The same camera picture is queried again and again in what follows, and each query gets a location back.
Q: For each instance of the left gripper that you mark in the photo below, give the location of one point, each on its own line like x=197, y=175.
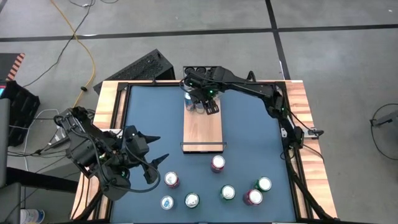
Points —
x=136, y=141

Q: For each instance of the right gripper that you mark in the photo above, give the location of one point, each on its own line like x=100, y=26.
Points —
x=203, y=91

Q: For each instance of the slim silver can blue tab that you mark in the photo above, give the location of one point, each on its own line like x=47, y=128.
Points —
x=167, y=202

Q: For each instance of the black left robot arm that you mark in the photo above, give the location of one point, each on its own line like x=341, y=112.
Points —
x=84, y=149

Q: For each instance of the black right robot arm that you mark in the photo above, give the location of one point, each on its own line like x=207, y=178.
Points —
x=248, y=87

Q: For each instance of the green Sprite can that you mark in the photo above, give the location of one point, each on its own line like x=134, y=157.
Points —
x=264, y=183
x=228, y=192
x=192, y=200

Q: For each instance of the red Star Wars Coca-Cola can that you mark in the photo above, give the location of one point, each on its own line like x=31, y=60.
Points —
x=218, y=163

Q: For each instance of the black perforated computer tower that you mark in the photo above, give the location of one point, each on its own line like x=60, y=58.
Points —
x=146, y=67

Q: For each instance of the black floor bar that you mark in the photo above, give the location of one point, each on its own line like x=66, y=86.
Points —
x=40, y=180

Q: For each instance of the white and blue container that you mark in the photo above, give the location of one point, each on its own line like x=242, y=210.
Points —
x=32, y=216

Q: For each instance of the black mesh crate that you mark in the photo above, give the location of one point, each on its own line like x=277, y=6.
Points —
x=21, y=105

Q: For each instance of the wooden shelf black metal frame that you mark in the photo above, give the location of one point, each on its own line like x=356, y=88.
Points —
x=202, y=133

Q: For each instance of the black metal rig frame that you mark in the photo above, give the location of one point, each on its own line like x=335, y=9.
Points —
x=149, y=84

